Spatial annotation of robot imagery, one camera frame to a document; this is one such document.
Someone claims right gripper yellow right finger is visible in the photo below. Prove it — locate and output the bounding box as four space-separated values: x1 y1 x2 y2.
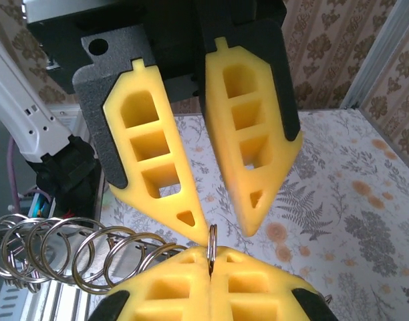
210 246 333 321

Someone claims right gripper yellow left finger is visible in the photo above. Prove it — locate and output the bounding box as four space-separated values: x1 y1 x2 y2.
88 245 211 321

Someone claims large key ring holder loop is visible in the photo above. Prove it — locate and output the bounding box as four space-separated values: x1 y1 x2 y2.
104 232 192 252

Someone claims floral patterned table cover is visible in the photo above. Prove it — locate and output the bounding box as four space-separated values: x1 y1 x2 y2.
100 107 409 321

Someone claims slotted grey cable duct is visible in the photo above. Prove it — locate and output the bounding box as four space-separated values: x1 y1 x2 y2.
0 279 106 321

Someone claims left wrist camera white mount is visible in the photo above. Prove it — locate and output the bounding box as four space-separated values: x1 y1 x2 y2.
25 0 88 25

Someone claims aluminium frame post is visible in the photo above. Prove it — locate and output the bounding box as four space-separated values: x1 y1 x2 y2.
340 0 409 110

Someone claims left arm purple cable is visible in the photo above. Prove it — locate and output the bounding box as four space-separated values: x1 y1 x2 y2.
6 136 21 215

